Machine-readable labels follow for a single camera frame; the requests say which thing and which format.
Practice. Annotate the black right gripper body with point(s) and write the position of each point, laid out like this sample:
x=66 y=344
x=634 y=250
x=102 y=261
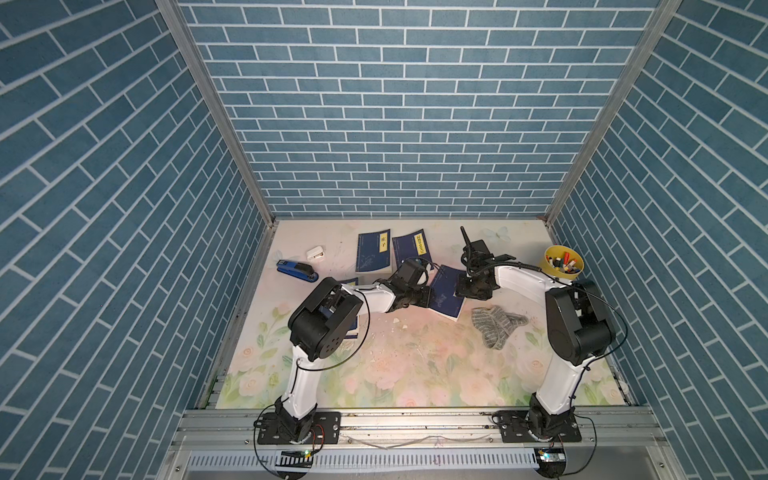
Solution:
x=469 y=288

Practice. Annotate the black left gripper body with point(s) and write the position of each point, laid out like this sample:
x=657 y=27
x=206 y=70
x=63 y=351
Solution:
x=417 y=297

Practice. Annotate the grey striped cloth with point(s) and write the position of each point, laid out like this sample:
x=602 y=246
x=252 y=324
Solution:
x=496 y=325

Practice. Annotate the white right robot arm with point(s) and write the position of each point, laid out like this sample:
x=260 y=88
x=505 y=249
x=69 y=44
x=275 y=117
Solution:
x=578 y=324

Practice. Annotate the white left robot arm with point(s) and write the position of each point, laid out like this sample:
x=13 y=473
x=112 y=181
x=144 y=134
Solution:
x=321 y=323

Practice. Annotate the yellow pen cup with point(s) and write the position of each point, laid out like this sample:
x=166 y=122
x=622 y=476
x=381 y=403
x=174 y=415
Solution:
x=558 y=251

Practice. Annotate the pens in cup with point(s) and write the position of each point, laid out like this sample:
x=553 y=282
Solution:
x=567 y=263

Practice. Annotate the blue black stapler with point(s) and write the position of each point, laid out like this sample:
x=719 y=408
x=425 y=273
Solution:
x=299 y=270

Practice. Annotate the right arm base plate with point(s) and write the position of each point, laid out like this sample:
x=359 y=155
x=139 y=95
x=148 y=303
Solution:
x=534 y=425

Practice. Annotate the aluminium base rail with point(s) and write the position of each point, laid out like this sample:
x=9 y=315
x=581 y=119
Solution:
x=389 y=428

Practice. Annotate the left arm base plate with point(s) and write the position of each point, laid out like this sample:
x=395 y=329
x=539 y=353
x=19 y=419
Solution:
x=322 y=427

